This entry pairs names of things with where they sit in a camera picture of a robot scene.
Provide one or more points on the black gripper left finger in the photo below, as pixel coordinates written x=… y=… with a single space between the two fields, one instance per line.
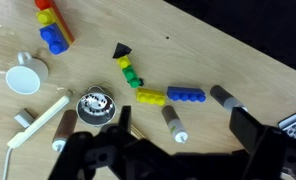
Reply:
x=88 y=156

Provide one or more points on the white mug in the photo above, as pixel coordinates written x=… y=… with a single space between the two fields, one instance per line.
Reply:
x=23 y=78

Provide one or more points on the black triangular piece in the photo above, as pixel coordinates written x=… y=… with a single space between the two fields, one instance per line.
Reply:
x=121 y=50

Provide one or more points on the small grey box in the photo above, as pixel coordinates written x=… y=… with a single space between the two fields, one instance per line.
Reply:
x=24 y=118

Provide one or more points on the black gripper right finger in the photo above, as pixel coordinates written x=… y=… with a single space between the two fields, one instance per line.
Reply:
x=271 y=150

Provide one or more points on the blue small toy block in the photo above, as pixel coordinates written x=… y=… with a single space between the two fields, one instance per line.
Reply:
x=53 y=38

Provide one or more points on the yellow toy block under green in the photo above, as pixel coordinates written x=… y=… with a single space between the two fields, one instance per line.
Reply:
x=124 y=62

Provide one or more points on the blue long toy block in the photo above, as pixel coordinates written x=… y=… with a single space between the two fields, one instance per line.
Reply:
x=186 y=94

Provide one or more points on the red small toy block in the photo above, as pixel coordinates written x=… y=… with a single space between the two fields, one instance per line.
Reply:
x=43 y=4

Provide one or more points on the orange-red long toy block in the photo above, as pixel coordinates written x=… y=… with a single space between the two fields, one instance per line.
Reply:
x=64 y=25

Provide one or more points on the metal bowl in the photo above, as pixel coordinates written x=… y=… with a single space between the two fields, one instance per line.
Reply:
x=94 y=106

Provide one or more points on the yellow small toy block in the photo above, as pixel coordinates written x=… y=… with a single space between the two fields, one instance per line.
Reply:
x=46 y=16

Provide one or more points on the white stick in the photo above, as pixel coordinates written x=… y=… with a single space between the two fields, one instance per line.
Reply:
x=41 y=120

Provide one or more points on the yellow long toy block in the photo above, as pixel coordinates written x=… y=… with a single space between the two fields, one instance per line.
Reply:
x=149 y=96

